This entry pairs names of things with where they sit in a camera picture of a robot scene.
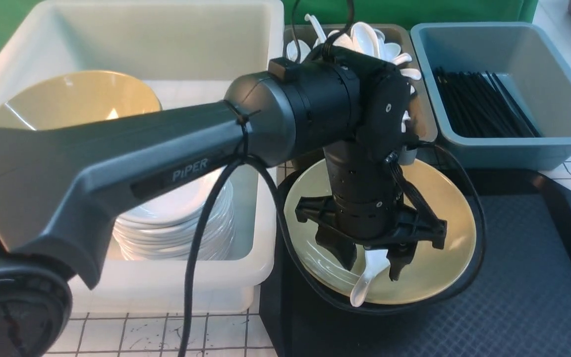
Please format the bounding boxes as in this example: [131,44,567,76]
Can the stacked white square dishes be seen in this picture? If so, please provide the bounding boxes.
[113,169,235,260]

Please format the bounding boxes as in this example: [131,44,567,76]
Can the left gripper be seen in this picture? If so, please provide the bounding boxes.
[295,144,447,282]

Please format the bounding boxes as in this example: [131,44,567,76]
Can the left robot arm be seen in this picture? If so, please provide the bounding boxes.
[0,44,446,357]

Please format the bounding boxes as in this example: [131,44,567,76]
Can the black serving tray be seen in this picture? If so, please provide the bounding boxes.
[259,169,571,357]

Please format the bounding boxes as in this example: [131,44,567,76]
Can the pile of black chopsticks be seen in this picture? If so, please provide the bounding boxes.
[434,67,542,138]

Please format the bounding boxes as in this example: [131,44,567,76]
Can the blue-grey chopstick tray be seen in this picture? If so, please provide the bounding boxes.
[410,22,571,171]

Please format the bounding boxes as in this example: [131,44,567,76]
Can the yellow-green noodle bowl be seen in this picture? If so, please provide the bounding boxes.
[284,160,477,305]

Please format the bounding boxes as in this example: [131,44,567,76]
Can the stacked yellow-green bowls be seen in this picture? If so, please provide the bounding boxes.
[0,70,162,130]

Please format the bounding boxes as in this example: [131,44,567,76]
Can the pile of white spoons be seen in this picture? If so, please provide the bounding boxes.
[285,13,422,133]

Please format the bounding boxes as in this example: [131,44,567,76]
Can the grey spoon tray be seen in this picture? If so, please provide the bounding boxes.
[291,23,438,171]

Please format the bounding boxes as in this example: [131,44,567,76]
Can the large white plastic tub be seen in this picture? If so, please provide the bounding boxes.
[0,0,284,315]

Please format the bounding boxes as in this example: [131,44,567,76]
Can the white soup spoon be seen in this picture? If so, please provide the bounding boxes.
[349,249,390,307]

